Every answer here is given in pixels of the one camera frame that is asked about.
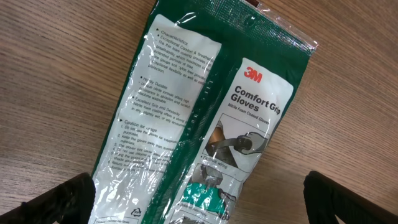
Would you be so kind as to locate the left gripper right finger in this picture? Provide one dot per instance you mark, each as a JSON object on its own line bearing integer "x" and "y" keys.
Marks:
{"x": 328, "y": 202}

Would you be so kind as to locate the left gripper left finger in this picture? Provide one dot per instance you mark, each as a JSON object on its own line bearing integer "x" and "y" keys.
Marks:
{"x": 69, "y": 202}

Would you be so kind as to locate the green package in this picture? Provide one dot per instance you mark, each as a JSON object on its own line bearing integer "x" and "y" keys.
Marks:
{"x": 208, "y": 86}

